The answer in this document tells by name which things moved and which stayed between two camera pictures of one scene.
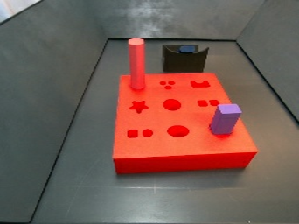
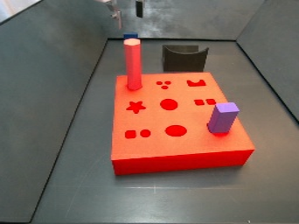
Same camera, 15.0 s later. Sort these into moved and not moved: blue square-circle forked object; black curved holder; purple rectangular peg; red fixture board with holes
Moved: blue square-circle forked object
Not moved: black curved holder; purple rectangular peg; red fixture board with holes
